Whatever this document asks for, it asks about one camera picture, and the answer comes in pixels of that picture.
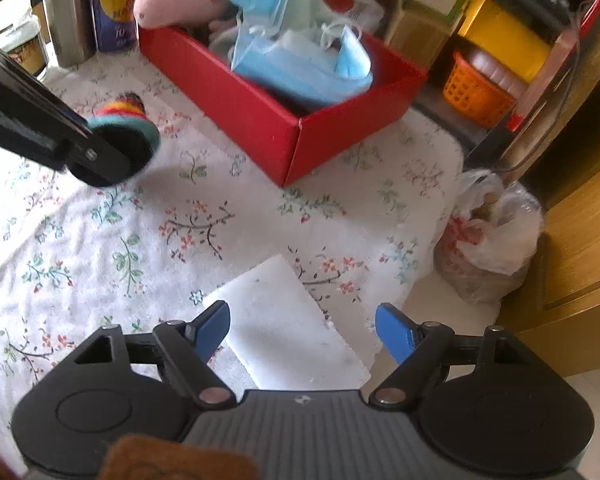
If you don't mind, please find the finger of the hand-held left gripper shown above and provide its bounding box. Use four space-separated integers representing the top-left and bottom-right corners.
0 40 131 187

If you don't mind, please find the floral tablecloth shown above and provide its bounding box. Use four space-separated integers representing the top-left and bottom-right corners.
0 50 468 461

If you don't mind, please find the stainless steel thermos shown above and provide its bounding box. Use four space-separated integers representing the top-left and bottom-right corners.
40 0 98 68

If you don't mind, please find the brown cloth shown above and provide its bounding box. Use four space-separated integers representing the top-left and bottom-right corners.
100 435 258 480

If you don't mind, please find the small brown cardboard box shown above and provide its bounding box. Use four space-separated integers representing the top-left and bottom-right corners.
385 5 456 63

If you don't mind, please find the coffee jar with white lid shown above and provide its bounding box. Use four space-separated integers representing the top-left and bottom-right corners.
0 7 48 81

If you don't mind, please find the blue and yellow can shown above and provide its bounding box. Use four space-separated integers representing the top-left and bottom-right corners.
92 0 141 53

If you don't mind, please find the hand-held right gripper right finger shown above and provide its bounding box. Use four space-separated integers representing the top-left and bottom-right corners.
370 303 531 408

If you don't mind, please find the yellow box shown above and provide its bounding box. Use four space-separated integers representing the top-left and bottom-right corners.
457 0 553 83

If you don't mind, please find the orange plastic basket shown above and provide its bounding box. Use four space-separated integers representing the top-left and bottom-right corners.
442 50 518 128

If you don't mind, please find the red cardboard box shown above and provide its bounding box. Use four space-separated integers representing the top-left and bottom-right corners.
137 22 428 188

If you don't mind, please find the rainbow striped soft toy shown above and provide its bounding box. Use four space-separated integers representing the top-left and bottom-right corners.
87 91 161 181

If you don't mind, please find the clear plastic bag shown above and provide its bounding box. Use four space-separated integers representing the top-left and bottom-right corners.
432 170 543 303

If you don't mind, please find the wooden cabinet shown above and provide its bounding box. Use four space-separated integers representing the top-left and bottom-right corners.
495 35 600 378

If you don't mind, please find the light green towel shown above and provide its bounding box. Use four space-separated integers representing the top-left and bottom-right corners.
280 0 341 36

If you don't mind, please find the white sponge block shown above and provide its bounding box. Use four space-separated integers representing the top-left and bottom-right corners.
201 255 373 391

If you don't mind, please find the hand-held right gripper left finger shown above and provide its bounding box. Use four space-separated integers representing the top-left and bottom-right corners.
75 300 233 407

